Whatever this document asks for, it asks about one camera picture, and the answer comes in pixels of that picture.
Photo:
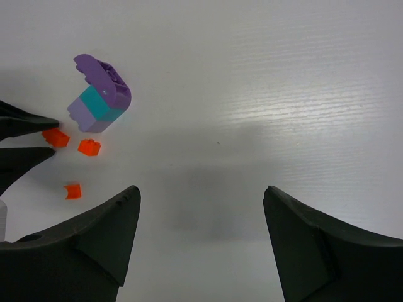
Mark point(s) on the small orange lego piece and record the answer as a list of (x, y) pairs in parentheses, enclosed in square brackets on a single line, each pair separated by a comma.
[(73, 191)]

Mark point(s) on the small orange lego brick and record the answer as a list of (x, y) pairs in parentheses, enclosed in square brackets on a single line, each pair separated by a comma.
[(89, 147), (56, 138)]

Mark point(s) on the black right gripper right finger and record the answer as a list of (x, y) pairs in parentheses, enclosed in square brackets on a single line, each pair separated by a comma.
[(321, 258)]

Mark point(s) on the purple teal lego stack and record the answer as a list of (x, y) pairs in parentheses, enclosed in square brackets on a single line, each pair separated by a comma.
[(105, 99)]

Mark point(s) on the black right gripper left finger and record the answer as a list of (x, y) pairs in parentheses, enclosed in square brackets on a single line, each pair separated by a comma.
[(84, 258)]

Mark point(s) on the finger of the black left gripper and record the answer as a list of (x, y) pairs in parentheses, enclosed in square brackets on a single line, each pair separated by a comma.
[(16, 122), (16, 162)]

